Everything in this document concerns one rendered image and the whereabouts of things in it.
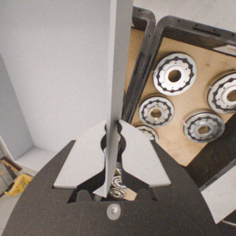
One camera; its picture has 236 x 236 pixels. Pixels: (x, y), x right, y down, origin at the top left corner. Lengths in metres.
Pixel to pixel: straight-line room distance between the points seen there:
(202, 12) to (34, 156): 0.59
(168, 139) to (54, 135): 0.36
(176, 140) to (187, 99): 0.15
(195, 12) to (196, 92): 0.25
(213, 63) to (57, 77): 0.35
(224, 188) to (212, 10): 0.81
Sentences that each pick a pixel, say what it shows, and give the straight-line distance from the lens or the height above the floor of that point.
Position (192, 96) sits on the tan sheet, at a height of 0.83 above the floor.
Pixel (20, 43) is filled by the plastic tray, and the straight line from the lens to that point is 0.23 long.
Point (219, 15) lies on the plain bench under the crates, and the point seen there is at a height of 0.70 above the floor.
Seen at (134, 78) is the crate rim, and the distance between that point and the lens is 0.26.
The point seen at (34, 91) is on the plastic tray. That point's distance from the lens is 0.23.
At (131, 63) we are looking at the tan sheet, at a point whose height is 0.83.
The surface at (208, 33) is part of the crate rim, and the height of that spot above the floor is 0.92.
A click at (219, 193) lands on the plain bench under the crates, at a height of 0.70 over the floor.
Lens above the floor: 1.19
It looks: 59 degrees down
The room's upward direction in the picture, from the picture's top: 151 degrees counter-clockwise
